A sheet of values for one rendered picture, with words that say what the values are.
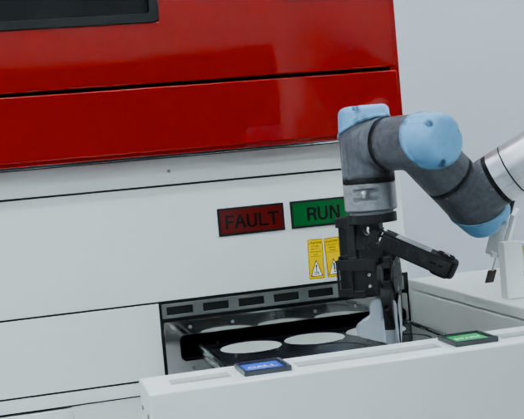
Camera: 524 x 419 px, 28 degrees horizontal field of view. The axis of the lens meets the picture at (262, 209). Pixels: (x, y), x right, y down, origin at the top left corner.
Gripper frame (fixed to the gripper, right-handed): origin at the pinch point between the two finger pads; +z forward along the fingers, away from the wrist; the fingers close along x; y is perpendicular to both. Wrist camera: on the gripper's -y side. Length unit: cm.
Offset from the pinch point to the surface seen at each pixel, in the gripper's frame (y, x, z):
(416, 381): -6.9, 27.6, -1.9
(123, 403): 48.0, -8.6, 9.2
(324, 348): 13.3, -9.9, 1.4
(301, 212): 20.1, -28.8, -19.1
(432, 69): 18, -203, -52
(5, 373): 66, -2, 2
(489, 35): -1, -214, -62
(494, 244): -13.7, -12.5, -13.1
